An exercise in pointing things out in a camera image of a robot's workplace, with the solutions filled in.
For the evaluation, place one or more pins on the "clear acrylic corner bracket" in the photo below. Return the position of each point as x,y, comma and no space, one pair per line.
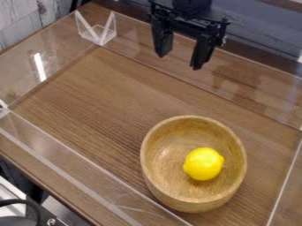
98,34

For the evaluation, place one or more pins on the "brown wooden bowl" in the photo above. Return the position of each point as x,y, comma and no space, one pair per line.
165,147

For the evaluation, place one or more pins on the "yellow lemon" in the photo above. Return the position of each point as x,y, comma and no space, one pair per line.
204,164

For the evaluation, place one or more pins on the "clear acrylic tray wall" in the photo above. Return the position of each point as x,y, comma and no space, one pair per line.
79,103

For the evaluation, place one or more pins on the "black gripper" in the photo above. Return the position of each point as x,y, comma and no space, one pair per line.
192,17

